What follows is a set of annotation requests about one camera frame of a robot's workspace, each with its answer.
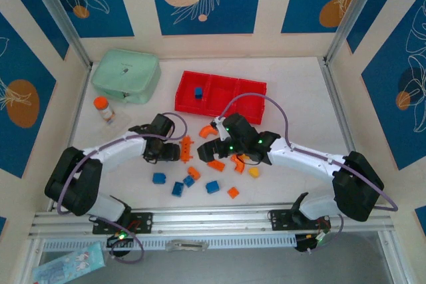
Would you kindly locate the yellow-orange lego brick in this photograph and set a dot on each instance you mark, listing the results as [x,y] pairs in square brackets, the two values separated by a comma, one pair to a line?
[216,165]
[233,192]

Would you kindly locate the blue lego brick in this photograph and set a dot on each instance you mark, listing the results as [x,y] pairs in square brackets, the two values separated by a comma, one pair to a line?
[212,187]
[159,178]
[198,92]
[189,181]
[178,188]

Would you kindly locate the mint green zipper pouch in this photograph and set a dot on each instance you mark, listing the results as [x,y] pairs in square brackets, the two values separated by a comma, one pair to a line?
[126,76]

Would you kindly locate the yellow-orange flat lego brick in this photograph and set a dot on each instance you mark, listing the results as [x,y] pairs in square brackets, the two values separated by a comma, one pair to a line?
[216,165]

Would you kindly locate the aluminium frame post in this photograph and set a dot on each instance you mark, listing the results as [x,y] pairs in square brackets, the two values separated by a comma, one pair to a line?
[56,14]
[356,11]

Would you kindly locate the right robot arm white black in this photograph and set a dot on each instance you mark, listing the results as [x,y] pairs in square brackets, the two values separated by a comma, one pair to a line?
[299,156]

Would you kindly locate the orange lego brick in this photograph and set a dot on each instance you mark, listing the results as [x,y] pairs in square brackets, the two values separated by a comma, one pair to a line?
[193,172]

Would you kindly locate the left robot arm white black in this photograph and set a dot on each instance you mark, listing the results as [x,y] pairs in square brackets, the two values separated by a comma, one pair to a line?
[113,147]

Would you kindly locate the yellow half-round lego piece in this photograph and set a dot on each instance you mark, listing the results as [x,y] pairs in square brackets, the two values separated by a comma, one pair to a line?
[254,172]

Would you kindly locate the bunny print tissue pack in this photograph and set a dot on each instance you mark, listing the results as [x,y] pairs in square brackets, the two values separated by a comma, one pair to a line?
[70,264]

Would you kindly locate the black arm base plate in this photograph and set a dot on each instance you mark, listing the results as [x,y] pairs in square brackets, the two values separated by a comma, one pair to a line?
[143,222]
[281,219]

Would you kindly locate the red three-compartment bin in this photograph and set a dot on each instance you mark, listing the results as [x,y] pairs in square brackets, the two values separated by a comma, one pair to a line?
[219,96]

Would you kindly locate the clear plastic clip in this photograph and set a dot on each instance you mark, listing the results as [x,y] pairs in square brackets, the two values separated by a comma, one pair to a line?
[186,245]

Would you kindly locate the aluminium front frame rail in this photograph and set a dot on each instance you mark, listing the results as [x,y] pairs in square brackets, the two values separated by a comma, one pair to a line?
[213,217]

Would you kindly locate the white bottle orange cap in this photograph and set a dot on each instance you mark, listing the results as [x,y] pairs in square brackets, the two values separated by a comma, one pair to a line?
[104,108]

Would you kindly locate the orange curved lego piece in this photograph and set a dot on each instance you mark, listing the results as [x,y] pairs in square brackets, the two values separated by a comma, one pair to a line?
[238,165]
[205,132]

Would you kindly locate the aluminium side frame rail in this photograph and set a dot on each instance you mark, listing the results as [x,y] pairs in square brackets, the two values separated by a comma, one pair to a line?
[80,104]
[334,104]

